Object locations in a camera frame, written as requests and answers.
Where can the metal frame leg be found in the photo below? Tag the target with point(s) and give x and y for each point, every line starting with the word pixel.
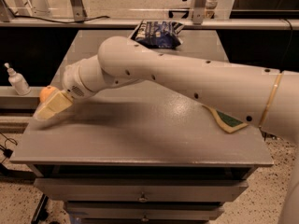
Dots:
pixel 198 11
pixel 79 12

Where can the blue chip bag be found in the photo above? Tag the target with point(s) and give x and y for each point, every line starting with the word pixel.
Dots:
pixel 158 34

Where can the metal frame leg right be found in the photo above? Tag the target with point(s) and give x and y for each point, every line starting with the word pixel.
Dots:
pixel 198 11

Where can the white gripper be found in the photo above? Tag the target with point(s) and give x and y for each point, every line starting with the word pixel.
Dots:
pixel 73 82

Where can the grey drawer cabinet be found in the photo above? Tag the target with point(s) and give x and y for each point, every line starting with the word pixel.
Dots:
pixel 142 131

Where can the orange fruit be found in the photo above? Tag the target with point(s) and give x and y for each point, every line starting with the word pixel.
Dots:
pixel 47 93

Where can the white pump bottle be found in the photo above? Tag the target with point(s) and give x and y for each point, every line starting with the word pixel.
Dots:
pixel 17 81

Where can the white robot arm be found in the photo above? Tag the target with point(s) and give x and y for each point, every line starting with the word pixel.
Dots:
pixel 265 98

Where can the green yellow sponge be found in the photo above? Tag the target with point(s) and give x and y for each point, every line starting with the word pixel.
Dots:
pixel 225 122

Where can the drawer with knob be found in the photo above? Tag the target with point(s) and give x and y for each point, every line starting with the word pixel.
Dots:
pixel 139 211
pixel 141 190

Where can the top drawer with knob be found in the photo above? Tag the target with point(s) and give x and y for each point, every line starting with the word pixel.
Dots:
pixel 141 190

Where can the metal frame leg left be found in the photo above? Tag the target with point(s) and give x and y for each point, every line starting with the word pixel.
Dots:
pixel 79 12

